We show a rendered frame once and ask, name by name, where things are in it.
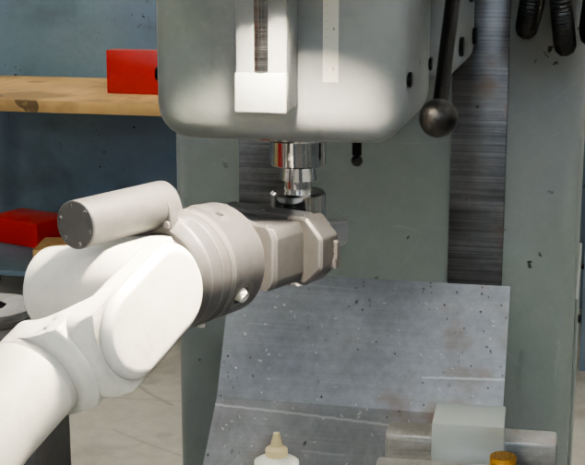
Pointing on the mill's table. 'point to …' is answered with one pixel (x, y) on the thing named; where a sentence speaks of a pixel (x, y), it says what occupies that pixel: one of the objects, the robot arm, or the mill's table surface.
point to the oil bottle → (276, 454)
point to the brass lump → (502, 459)
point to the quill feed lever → (445, 121)
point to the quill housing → (195, 85)
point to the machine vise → (422, 444)
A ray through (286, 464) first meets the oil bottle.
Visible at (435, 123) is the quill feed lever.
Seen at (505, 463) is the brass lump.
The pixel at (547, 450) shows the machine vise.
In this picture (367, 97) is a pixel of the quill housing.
